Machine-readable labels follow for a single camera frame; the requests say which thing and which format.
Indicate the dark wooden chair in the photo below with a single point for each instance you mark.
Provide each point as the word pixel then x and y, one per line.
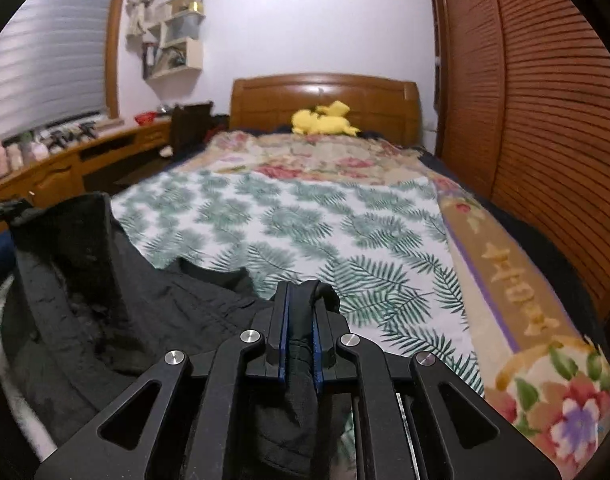
pixel 192 127

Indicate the white wall shelf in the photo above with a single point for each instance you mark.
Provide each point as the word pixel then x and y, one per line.
pixel 185 45

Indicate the dark blue bed sheet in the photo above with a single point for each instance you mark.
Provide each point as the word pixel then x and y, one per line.
pixel 535 240

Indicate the yellow plush toy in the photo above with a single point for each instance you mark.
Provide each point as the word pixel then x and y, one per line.
pixel 320 121

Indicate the grey window blind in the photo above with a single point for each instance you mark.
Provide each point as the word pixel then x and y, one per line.
pixel 50 55

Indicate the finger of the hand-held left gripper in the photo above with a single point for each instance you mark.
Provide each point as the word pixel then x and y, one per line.
pixel 5 210

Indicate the bed with floral blankets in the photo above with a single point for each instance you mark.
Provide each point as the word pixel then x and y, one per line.
pixel 510 300

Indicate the black zip jacket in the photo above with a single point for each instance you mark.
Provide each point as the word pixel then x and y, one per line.
pixel 110 300

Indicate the tied beige curtain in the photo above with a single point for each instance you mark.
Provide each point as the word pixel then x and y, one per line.
pixel 140 10

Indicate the wooden louvered wardrobe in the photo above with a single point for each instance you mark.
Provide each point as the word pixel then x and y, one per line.
pixel 545 110

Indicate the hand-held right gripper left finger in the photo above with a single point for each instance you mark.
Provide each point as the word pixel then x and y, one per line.
pixel 284 365

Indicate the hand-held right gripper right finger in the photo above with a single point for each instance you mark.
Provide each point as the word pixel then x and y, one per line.
pixel 317 360

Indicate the wooden bed headboard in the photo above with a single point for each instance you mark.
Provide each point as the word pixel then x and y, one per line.
pixel 275 105

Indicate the red basket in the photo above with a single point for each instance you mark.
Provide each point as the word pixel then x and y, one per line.
pixel 146 119

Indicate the black tool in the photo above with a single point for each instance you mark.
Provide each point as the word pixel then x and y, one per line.
pixel 60 140
pixel 87 131

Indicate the wooden desk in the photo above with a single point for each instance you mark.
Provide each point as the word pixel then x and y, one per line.
pixel 60 175

